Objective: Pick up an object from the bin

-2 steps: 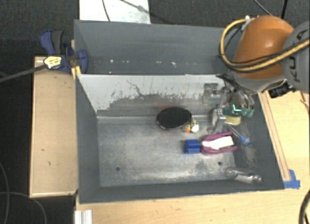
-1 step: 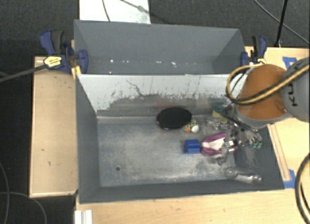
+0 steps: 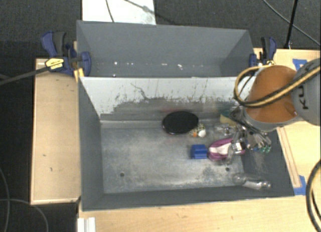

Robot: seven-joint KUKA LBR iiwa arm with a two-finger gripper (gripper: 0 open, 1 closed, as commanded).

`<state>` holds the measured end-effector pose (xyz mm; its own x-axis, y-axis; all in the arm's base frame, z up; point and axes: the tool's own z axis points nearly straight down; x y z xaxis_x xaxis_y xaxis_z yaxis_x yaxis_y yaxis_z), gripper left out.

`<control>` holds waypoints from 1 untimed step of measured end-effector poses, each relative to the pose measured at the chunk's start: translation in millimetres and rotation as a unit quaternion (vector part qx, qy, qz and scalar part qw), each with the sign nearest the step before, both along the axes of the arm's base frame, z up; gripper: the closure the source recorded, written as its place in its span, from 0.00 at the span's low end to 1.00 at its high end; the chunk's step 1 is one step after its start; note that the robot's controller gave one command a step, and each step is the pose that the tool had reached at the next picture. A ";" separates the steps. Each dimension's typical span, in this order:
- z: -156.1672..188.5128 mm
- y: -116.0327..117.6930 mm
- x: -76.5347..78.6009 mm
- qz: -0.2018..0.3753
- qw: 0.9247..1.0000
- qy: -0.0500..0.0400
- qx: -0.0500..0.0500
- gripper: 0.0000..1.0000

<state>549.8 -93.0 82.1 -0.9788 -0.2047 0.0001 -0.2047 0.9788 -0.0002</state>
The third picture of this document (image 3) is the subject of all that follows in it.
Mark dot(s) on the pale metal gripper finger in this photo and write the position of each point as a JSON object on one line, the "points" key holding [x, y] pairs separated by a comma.
{"points": [[233, 150], [237, 137]]}

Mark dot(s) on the clear small glass thing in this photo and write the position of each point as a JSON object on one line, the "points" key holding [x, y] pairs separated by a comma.
{"points": [[222, 127]]}

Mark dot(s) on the yellow and green sponge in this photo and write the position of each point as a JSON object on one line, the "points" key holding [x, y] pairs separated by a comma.
{"points": [[225, 118]]}

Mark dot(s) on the blue small box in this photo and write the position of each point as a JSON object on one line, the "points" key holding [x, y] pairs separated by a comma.
{"points": [[198, 151]]}

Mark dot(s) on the clear glass bottle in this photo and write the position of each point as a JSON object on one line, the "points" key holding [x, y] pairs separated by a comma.
{"points": [[250, 181]]}

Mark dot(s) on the white spotted toy animal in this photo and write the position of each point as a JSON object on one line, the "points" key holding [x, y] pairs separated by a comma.
{"points": [[199, 131]]}

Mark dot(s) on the black flat round disc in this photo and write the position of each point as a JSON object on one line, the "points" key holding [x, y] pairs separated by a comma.
{"points": [[180, 122]]}

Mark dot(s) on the grey metal bin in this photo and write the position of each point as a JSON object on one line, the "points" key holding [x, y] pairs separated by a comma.
{"points": [[155, 155]]}

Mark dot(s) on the pale wood board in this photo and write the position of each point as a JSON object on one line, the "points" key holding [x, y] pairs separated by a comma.
{"points": [[55, 135]]}

